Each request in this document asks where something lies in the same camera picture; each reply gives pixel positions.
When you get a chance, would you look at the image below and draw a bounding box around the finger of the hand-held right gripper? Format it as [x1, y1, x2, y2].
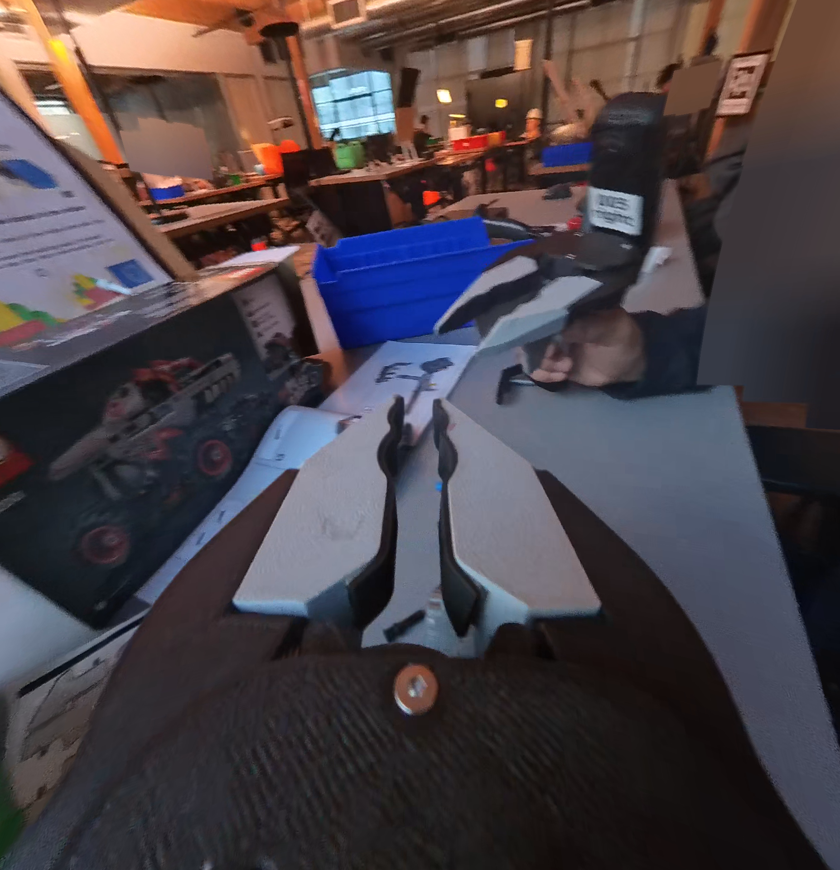
[474, 275, 604, 353]
[434, 255, 551, 335]

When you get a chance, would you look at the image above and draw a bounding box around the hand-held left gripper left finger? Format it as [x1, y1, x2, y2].
[233, 396, 406, 638]

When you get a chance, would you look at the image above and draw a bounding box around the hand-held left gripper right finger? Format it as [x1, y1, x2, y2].
[432, 399, 602, 643]

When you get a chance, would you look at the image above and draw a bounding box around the person's right forearm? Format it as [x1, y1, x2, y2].
[624, 306, 710, 398]

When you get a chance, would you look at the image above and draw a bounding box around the lego instruction booklet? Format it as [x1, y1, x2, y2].
[138, 340, 478, 606]

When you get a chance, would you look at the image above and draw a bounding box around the black lego set box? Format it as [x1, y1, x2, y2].
[0, 261, 326, 629]

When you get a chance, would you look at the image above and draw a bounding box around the person's right hand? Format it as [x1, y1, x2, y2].
[532, 309, 648, 390]

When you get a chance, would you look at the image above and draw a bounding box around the large blue plastic bin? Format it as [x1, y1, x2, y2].
[313, 216, 536, 349]

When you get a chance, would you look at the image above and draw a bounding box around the wooden work table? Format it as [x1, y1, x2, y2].
[308, 146, 492, 235]

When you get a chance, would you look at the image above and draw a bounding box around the bright window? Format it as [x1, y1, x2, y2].
[310, 68, 396, 140]

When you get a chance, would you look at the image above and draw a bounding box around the orange container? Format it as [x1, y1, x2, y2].
[251, 139, 302, 175]

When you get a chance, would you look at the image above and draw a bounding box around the dark chair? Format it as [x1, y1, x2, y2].
[739, 401, 840, 524]

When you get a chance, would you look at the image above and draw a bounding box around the printed white board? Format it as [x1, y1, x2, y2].
[0, 75, 175, 356]

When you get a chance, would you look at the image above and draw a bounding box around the black and white wall sign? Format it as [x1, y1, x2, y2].
[715, 53, 771, 116]

